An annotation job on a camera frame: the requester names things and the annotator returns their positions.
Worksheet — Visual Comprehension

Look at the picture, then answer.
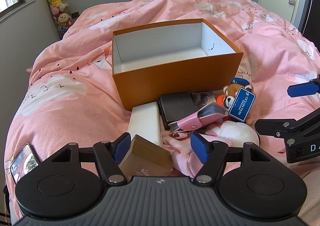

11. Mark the clear tube of plush toys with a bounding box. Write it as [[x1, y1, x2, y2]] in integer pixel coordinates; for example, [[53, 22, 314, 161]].
[[37, 0, 76, 40]]

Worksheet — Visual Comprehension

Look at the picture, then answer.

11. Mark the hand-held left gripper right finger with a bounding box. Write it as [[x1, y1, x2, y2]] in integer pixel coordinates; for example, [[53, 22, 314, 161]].
[[190, 132, 276, 185]]

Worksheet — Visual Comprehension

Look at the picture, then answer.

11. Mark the small brown card box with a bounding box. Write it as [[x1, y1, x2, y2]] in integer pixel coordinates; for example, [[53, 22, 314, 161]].
[[118, 134, 174, 178]]

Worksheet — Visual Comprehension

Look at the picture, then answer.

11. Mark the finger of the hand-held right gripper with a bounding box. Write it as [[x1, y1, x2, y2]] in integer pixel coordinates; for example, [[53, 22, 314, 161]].
[[287, 79, 320, 98], [254, 113, 320, 144]]

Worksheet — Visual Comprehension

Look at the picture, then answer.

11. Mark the long white box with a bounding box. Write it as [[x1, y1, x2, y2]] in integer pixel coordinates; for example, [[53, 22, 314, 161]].
[[127, 102, 164, 148]]

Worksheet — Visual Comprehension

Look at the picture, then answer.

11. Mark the red panda plush toy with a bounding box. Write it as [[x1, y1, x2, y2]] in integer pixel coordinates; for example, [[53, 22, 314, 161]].
[[216, 77, 257, 124]]

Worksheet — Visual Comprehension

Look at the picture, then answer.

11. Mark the photo card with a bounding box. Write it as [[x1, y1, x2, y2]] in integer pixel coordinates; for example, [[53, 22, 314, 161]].
[[191, 91, 218, 112]]

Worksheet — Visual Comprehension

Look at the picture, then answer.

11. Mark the orange cardboard box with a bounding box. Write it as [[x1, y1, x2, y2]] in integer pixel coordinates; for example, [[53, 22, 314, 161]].
[[111, 18, 244, 112]]

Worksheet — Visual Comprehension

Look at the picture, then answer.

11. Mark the white plush toy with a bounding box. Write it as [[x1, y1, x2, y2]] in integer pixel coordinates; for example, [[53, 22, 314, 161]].
[[217, 121, 261, 147]]

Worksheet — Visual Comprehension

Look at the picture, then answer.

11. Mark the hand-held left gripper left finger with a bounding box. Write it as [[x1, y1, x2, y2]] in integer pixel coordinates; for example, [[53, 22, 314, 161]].
[[46, 132, 132, 185]]

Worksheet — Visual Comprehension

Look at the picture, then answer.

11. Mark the pink printed blanket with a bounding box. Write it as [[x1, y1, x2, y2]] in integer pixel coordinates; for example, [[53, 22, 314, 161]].
[[5, 0, 320, 226]]

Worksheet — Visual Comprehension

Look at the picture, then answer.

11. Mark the smartphone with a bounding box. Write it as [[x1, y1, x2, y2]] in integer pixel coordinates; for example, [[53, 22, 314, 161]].
[[10, 143, 40, 184]]

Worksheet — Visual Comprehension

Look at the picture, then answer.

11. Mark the pink leather key case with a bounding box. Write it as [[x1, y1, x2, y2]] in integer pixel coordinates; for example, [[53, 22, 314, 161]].
[[169, 102, 229, 139]]

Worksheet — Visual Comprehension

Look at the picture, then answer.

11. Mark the black wallet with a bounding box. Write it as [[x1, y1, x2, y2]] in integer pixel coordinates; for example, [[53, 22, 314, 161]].
[[158, 92, 198, 131]]

